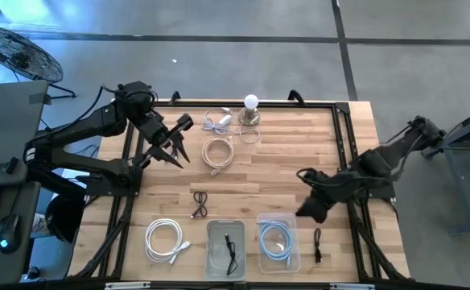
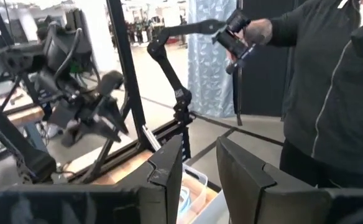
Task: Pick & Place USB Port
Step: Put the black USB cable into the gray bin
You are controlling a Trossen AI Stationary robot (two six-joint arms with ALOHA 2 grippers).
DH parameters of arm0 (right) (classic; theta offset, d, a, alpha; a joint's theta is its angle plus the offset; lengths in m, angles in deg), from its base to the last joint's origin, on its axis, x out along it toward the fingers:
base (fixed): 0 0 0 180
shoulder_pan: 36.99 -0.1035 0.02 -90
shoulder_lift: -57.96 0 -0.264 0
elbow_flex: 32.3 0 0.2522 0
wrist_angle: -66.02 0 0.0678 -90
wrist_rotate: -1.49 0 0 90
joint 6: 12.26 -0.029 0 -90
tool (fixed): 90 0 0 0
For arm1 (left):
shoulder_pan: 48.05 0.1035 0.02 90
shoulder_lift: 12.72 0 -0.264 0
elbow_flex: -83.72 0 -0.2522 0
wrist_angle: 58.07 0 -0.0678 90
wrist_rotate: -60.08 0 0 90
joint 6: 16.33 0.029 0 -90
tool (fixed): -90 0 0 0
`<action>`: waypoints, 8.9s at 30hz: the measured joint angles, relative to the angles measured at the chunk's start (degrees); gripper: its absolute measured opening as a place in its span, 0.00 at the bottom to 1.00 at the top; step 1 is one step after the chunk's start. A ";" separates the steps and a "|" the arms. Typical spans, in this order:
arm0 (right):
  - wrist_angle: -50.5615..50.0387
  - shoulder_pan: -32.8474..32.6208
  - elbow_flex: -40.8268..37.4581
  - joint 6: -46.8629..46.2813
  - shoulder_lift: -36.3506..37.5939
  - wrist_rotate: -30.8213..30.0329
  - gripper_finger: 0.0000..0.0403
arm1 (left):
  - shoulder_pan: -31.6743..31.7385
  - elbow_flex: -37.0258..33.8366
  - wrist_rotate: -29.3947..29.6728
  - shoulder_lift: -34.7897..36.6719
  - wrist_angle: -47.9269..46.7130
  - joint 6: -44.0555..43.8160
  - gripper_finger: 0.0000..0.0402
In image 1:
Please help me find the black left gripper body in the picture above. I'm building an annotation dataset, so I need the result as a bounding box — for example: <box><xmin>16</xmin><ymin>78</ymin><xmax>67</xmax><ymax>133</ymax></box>
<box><xmin>138</xmin><ymin>110</ymin><xmax>195</xmax><ymax>151</ymax></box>

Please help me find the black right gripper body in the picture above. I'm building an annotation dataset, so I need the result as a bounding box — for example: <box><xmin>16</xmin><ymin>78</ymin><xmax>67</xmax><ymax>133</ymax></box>
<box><xmin>295</xmin><ymin>192</ymin><xmax>343</xmax><ymax>225</ymax></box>

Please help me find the light blue cable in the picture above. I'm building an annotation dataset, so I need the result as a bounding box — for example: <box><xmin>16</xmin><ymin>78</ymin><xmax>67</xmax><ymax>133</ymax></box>
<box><xmin>258</xmin><ymin>220</ymin><xmax>293</xmax><ymax>267</ymax></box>

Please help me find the thin black USB cable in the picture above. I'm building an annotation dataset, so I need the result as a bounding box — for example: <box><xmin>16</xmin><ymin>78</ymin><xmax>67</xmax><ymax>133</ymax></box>
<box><xmin>223</xmin><ymin>232</ymin><xmax>239</xmax><ymax>277</ymax></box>

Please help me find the clear plastic bin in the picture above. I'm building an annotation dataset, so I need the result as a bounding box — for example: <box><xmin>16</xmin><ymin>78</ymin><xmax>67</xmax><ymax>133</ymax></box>
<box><xmin>255</xmin><ymin>212</ymin><xmax>302</xmax><ymax>275</ymax></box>

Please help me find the brass lamp with white bulb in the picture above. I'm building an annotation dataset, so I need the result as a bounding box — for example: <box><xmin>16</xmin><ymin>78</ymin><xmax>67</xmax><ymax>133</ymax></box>
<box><xmin>237</xmin><ymin>93</ymin><xmax>262</xmax><ymax>126</ymax></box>

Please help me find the grey plastic bin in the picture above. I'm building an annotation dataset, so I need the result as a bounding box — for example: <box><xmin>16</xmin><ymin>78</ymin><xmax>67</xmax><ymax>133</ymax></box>
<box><xmin>204</xmin><ymin>219</ymin><xmax>247</xmax><ymax>282</ymax></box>

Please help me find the small black desk object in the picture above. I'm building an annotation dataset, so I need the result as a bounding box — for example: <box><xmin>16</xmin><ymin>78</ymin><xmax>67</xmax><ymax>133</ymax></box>
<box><xmin>0</xmin><ymin>156</ymin><xmax>19</xmax><ymax>175</ymax></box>

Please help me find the grey desk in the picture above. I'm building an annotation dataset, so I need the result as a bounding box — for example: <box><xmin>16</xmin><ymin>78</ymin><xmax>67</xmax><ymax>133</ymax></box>
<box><xmin>0</xmin><ymin>79</ymin><xmax>50</xmax><ymax>288</ymax></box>

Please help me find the blue-grey metal cart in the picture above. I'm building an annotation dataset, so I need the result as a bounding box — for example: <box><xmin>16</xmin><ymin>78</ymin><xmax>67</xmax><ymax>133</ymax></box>
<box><xmin>422</xmin><ymin>102</ymin><xmax>470</xmax><ymax>237</ymax></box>

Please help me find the black floor fan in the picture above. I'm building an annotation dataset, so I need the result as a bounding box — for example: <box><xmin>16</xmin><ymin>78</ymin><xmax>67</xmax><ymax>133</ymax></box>
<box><xmin>0</xmin><ymin>25</ymin><xmax>77</xmax><ymax>100</ymax></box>

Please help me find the black computer mouse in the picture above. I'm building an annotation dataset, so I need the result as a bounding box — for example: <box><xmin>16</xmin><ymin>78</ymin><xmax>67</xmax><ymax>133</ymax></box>
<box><xmin>0</xmin><ymin>213</ymin><xmax>22</xmax><ymax>255</ymax></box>

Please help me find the beige coiled cable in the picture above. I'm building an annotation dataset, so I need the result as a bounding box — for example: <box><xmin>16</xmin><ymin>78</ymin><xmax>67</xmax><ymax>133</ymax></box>
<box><xmin>200</xmin><ymin>135</ymin><xmax>236</xmax><ymax>177</ymax></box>

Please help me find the short black USB cable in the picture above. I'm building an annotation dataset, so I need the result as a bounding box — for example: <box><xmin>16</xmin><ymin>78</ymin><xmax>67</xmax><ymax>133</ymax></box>
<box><xmin>313</xmin><ymin>227</ymin><xmax>324</xmax><ymax>265</ymax></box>

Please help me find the white lamp cable with adapter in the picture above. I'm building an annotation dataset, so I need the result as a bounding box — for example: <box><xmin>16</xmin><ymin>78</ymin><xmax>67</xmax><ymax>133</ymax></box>
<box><xmin>200</xmin><ymin>106</ymin><xmax>262</xmax><ymax>145</ymax></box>

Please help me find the thick black tied cable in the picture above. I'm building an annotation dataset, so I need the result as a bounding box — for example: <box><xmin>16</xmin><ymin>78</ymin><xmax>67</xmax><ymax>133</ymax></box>
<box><xmin>191</xmin><ymin>190</ymin><xmax>208</xmax><ymax>219</ymax></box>

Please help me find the silver metal bracket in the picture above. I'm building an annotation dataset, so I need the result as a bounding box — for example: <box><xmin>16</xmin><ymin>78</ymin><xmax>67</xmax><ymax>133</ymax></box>
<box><xmin>104</xmin><ymin>280</ymin><xmax>151</xmax><ymax>290</ymax></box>
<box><xmin>329</xmin><ymin>282</ymin><xmax>376</xmax><ymax>290</ymax></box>

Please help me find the white coiled cable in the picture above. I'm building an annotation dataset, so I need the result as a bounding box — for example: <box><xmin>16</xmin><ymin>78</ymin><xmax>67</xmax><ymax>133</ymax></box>
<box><xmin>144</xmin><ymin>217</ymin><xmax>192</xmax><ymax>266</ymax></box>

